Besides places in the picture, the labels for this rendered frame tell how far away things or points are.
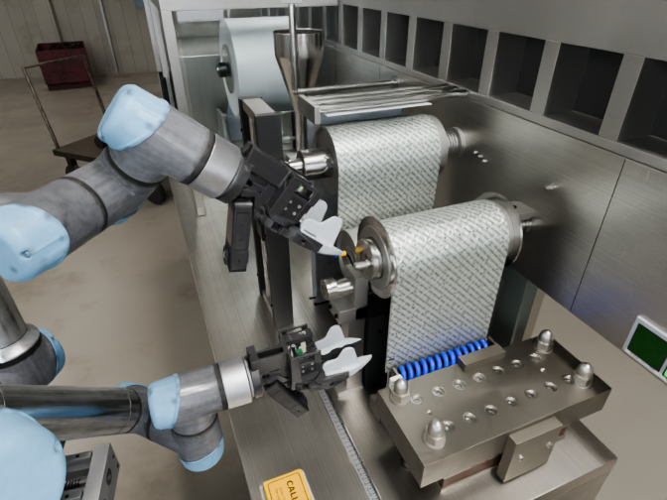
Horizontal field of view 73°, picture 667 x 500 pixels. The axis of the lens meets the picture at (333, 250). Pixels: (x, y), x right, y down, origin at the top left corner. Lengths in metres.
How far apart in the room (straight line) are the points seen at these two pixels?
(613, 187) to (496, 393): 0.40
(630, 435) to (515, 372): 1.50
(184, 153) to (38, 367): 0.66
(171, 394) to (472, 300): 0.55
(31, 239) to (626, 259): 0.80
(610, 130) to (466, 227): 0.26
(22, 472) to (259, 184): 0.39
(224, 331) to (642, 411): 1.94
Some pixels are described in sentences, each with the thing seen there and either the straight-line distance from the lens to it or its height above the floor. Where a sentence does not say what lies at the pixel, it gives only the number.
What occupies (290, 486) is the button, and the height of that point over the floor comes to 0.92.
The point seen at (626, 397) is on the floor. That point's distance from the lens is 2.57.
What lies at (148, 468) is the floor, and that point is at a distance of 2.11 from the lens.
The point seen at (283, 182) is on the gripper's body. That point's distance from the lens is 0.62.
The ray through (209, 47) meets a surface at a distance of 1.59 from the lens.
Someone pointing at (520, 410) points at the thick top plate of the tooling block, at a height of 1.03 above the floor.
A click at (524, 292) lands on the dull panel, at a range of 1.03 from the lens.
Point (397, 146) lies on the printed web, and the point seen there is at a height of 1.37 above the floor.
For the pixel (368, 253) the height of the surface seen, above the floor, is 1.27.
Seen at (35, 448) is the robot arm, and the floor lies 1.33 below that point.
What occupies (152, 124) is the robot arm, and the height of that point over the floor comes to 1.54.
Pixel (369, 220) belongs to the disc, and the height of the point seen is 1.31.
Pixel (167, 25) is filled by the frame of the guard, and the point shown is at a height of 1.53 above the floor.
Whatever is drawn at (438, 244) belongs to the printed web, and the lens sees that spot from 0.78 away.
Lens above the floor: 1.69
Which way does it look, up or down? 32 degrees down
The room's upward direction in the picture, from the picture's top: straight up
